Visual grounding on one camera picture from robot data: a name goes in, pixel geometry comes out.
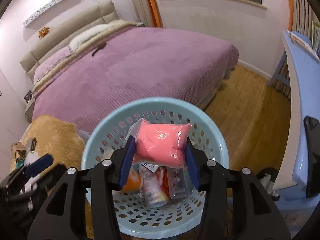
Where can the purple covered bed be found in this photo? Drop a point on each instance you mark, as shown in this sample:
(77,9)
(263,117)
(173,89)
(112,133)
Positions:
(137,63)

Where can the pink plastic packet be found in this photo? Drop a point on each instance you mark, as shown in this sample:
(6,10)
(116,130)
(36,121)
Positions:
(161,144)

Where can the orange paper cup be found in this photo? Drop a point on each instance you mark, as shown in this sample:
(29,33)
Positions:
(134,182)

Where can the white built-in wardrobe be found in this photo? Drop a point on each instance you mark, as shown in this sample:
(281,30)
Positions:
(13,123)

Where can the clear plastic bottle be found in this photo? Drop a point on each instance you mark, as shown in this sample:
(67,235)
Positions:
(179,183)

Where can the black photo frame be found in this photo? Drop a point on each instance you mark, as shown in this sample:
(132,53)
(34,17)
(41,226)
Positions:
(28,96)

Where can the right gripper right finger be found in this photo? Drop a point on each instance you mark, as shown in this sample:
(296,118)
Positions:
(255,215)

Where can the light blue desk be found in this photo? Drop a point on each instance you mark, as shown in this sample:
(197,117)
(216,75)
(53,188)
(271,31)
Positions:
(291,181)

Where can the beige orange left curtain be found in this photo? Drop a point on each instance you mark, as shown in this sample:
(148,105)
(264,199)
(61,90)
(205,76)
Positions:
(148,12)

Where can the white patterned wall shelf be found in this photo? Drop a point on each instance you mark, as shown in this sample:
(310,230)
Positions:
(40,11)

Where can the dark object on bed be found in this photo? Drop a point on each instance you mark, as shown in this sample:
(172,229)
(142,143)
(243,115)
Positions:
(100,47)

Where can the beige orange curtain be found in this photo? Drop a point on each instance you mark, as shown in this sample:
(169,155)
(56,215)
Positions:
(148,12)
(302,17)

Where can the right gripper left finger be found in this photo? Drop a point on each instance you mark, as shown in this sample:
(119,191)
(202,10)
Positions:
(63,214)

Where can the beige orange right curtain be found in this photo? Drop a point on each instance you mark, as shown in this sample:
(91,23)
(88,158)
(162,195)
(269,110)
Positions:
(302,17)

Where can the light blue plastic basket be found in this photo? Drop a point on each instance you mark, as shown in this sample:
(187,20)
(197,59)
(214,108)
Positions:
(134,216)

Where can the purple pillow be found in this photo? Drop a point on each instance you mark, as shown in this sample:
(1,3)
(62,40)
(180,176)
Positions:
(51,62)

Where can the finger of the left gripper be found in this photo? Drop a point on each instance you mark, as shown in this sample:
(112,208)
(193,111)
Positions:
(21,175)

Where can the orange plush toy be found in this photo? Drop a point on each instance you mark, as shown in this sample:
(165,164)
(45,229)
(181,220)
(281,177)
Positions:
(43,32)

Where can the white patterned pillow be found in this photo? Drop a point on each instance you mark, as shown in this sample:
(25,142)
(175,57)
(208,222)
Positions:
(81,38)

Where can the grey bedside table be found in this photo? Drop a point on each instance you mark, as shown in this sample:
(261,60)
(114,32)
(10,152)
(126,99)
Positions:
(29,109)

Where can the black smartphone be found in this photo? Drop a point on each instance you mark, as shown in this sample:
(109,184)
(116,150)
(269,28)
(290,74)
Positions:
(312,130)

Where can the beige padded headboard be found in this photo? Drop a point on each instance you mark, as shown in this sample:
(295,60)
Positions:
(61,35)

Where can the books on desk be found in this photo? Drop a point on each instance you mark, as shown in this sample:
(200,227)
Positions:
(311,47)

